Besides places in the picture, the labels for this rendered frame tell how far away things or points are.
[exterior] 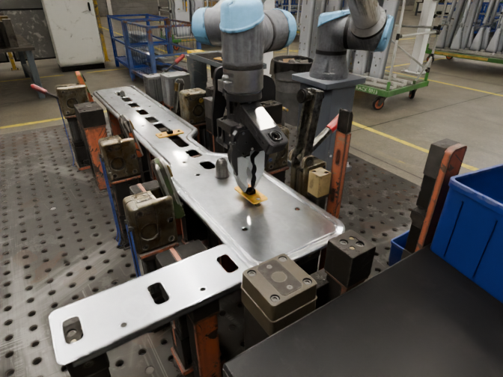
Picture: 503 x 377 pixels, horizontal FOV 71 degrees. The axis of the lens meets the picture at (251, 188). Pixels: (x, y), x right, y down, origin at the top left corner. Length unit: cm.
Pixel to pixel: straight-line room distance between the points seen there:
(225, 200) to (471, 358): 50
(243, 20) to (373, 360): 53
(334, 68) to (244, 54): 79
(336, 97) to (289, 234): 83
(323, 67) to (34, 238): 116
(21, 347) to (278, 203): 66
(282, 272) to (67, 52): 751
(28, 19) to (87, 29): 121
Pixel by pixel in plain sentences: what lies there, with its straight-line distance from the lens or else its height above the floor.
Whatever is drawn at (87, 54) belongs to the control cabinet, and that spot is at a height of 28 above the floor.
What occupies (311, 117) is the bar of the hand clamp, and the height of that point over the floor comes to 116.
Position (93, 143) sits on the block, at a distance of 141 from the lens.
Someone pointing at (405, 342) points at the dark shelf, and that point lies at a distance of 50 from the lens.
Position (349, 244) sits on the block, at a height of 108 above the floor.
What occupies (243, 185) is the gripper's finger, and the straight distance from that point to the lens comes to 74.
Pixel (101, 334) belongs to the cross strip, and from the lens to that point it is 54.
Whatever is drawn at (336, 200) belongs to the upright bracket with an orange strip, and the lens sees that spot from 78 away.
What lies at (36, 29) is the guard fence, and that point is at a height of 69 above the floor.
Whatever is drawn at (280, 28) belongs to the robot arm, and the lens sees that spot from 72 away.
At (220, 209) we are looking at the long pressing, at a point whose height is 100.
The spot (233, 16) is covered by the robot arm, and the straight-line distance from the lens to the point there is 64.
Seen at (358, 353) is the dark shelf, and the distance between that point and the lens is 47.
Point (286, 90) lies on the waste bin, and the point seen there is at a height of 42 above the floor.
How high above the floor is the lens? 140
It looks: 30 degrees down
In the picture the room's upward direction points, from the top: straight up
